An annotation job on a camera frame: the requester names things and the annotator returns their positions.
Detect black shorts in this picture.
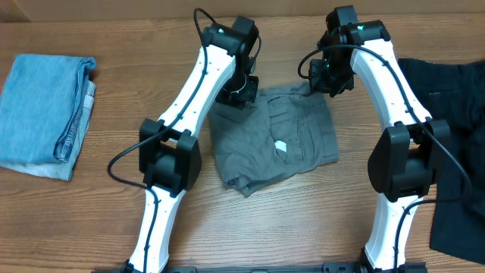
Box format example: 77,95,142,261
398,58,484,264

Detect grey shorts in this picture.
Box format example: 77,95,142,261
208,82,340,196

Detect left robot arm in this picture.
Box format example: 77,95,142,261
124,16,261,272

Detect brown cardboard back wall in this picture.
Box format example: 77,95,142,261
1,0,484,22

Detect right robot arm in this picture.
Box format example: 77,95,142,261
308,5,450,272

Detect folded blue jeans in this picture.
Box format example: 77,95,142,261
1,54,96,164

